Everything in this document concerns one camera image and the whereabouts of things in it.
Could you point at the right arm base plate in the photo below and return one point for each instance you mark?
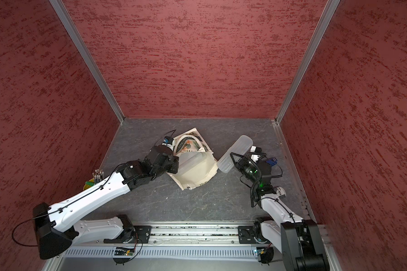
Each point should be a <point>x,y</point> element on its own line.
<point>248,235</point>

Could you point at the right small circuit board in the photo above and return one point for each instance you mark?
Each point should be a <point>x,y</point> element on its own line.
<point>259,252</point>

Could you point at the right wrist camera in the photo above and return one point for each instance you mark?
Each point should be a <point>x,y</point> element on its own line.
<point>256,149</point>

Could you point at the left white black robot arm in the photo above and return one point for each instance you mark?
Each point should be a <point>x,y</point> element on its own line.
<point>62,225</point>

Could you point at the aluminium corner post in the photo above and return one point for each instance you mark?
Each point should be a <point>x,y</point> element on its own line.
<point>321,27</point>
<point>77,40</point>

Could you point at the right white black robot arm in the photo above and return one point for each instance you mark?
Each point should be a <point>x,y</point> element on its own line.
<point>299,240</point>

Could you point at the left aluminium corner post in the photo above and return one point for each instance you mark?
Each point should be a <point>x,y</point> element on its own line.
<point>77,40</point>

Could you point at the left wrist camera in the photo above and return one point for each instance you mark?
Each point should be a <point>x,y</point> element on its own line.
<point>168,141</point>

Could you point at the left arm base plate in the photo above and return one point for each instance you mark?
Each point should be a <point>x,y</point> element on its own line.
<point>137,234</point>

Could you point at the small circuit board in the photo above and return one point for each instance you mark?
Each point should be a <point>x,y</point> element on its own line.
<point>123,251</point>
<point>259,252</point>

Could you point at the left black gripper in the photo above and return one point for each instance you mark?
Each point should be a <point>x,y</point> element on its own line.
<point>175,161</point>

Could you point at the left small circuit board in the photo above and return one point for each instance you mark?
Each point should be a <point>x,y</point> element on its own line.
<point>123,251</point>

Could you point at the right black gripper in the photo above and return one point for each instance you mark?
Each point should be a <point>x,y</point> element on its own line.
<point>242,162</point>

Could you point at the right aluminium corner post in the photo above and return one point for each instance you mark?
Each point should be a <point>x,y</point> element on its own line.
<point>321,27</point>

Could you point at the aluminium front rail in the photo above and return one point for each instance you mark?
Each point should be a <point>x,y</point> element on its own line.
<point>164,234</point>

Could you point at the yellow pencil cup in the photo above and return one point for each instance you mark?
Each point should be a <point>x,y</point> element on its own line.
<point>97,177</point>

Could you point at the blue black stapler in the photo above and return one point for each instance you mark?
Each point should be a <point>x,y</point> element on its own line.
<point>272,161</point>

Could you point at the cream canvas tote bag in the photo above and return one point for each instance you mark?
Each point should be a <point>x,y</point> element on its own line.
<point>192,141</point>

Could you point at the frosted translucent pencil case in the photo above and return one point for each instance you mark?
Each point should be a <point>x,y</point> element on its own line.
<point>240,147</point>

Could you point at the red white striped sock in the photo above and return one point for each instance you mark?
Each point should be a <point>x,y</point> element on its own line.
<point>279,191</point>

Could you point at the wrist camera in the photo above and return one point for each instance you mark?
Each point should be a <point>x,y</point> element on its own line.
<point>168,141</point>
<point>256,149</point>

